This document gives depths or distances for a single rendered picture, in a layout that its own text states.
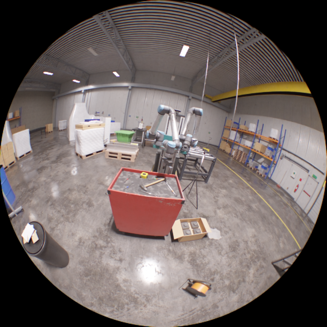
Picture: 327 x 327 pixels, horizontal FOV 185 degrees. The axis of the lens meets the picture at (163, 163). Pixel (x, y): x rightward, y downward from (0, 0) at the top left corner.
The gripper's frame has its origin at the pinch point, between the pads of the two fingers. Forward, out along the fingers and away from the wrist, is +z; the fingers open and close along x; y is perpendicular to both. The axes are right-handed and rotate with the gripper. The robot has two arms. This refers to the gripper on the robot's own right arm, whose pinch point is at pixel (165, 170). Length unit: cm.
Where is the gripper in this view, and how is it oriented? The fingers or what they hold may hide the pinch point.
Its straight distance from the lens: 120.8
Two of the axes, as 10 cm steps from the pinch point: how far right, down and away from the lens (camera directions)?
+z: -1.9, 9.0, 3.9
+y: 8.8, -0.2, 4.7
